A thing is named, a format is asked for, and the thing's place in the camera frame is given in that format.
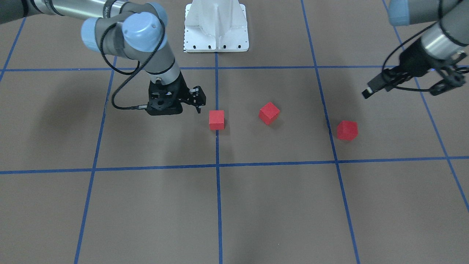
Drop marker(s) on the white column pedestal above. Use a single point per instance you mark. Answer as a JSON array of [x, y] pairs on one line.
[[215, 26]]

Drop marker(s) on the red cube block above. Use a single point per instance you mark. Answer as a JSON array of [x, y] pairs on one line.
[[216, 120], [347, 130], [269, 113]]

